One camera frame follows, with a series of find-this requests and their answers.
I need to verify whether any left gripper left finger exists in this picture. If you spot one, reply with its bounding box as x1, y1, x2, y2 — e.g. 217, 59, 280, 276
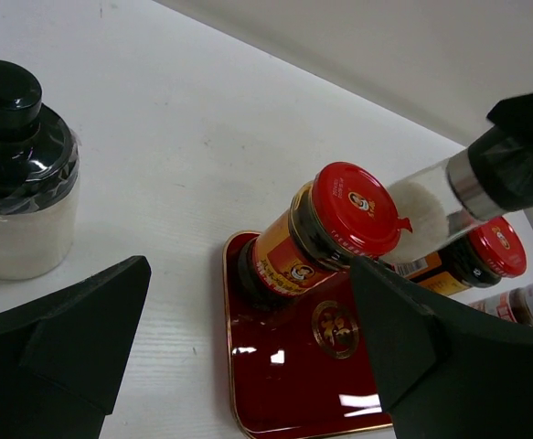
0, 256, 152, 438

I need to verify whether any short red-lid sauce jar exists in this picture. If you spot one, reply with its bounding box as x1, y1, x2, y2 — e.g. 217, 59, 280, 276
238, 162, 412, 311

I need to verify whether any black-cap white bottle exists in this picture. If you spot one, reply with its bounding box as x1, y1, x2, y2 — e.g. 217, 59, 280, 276
0, 60, 80, 281

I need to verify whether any tall red-cap sauce bottle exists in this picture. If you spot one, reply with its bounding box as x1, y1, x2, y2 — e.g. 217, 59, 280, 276
392, 217, 527, 296

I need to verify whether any grey-cap white salt shaker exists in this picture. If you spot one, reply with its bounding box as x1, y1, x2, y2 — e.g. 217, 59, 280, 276
378, 125, 533, 266

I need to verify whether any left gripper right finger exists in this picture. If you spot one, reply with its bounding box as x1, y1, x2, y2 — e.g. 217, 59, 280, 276
349, 257, 533, 438

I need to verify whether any silver-lid spice jar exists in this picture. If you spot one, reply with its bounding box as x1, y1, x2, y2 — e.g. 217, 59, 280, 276
469, 284, 533, 327

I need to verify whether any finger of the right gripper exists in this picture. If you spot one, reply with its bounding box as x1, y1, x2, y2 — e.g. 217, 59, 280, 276
487, 92, 533, 197

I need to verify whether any red rectangular tray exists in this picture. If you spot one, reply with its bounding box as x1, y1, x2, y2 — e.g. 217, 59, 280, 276
222, 231, 392, 438

